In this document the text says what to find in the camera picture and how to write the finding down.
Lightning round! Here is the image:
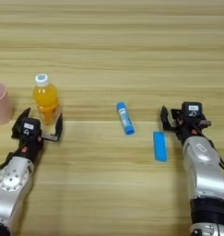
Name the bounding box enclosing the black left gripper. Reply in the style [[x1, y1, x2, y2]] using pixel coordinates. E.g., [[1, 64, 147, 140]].
[[10, 107, 64, 164]]

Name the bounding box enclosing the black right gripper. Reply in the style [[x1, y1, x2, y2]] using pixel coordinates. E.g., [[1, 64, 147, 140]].
[[159, 105, 213, 146]]

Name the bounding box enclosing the orange juice bottle white cap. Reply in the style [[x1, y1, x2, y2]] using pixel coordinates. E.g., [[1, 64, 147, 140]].
[[32, 73, 61, 126]]

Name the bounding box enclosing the blue bar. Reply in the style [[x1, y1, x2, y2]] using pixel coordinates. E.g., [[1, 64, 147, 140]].
[[152, 130, 168, 163]]

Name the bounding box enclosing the blue glue stick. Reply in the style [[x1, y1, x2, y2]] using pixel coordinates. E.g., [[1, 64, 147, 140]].
[[115, 101, 136, 136]]

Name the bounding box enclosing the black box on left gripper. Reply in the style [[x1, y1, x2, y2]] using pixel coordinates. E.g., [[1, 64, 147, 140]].
[[19, 117, 41, 136]]

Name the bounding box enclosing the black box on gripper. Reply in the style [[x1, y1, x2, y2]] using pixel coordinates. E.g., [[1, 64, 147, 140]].
[[19, 117, 41, 136], [181, 101, 204, 122]]

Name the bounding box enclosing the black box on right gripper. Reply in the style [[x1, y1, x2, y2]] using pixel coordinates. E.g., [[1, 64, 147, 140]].
[[181, 101, 204, 122]]

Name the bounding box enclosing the pink plastic cup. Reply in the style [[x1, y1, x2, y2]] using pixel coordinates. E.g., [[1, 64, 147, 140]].
[[0, 81, 14, 126]]

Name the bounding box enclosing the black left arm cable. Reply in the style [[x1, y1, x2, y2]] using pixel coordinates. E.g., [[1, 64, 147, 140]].
[[0, 151, 16, 172]]

